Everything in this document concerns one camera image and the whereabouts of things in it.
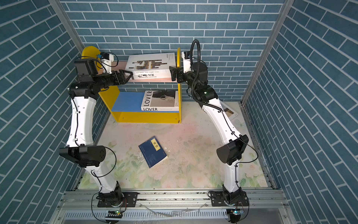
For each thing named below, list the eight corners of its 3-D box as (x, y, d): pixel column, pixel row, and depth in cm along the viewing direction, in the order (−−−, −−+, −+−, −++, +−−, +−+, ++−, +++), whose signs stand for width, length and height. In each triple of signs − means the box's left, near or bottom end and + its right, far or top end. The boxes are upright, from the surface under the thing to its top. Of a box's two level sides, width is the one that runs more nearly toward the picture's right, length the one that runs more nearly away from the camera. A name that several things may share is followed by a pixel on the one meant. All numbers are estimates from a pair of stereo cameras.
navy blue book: (149, 168, 87) (149, 167, 85) (138, 147, 96) (137, 145, 94) (167, 157, 92) (167, 155, 90) (155, 137, 101) (155, 136, 99)
